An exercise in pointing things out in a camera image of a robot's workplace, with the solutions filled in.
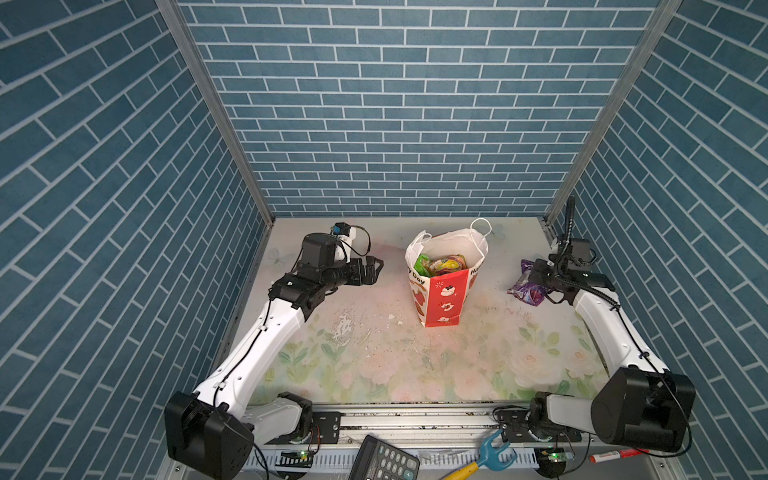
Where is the purple snack packet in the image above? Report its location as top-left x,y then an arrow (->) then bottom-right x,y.
507,259 -> 551,307

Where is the red white paper gift bag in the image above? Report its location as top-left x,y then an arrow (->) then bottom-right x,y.
405,218 -> 493,328

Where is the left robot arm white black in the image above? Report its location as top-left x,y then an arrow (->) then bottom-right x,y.
164,222 -> 384,479

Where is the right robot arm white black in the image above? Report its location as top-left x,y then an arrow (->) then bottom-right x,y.
527,259 -> 696,458

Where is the green snack packet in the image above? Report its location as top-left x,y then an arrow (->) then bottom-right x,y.
413,254 -> 433,278

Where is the orange colourful snack packet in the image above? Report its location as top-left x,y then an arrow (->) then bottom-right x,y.
426,254 -> 468,277

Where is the black calculator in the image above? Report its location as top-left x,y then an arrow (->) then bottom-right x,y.
348,435 -> 420,480

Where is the red white marker pen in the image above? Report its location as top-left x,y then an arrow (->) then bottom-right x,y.
589,448 -> 649,464

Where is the blue yellow clamp tool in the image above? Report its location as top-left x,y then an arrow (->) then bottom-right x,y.
444,429 -> 518,480

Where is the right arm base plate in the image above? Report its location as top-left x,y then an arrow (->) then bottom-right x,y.
491,406 -> 582,444

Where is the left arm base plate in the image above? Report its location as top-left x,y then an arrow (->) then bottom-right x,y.
268,411 -> 342,448

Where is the aluminium front rail frame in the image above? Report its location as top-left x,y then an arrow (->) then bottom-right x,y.
155,401 -> 685,480

